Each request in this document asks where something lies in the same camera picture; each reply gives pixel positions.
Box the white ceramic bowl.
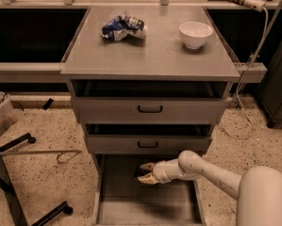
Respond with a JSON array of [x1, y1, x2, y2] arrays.
[[179, 22, 214, 49]]

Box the bottom grey open drawer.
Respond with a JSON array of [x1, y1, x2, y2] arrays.
[[92, 154, 206, 226]]

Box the crumpled blue chip bag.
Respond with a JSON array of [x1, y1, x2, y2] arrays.
[[101, 15, 146, 41]]

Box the grey drawer cabinet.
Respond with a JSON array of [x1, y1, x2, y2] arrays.
[[60, 5, 241, 226]]

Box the small black floor block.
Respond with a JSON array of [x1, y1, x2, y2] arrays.
[[42, 98, 54, 110]]

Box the top grey drawer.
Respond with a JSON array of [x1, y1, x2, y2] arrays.
[[70, 79, 227, 124]]

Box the clear plastic storage bin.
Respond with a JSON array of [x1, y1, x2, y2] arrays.
[[0, 96, 17, 136]]

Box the black stand base legs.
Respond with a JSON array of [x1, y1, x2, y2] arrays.
[[0, 133, 74, 226]]

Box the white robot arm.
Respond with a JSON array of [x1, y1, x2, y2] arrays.
[[136, 151, 282, 226]]

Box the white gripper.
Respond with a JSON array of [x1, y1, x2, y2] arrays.
[[138, 159, 184, 185]]

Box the black rxbar chocolate bar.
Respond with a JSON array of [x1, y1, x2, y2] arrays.
[[134, 168, 150, 179]]

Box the metal rod with hook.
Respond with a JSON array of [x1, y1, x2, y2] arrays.
[[0, 150, 81, 164]]

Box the white power cable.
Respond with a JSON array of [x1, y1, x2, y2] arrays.
[[221, 0, 282, 140]]

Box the dark cabinet at right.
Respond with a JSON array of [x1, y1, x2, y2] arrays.
[[256, 40, 282, 128]]

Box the middle grey drawer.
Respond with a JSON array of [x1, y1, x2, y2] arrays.
[[84, 124, 212, 154]]

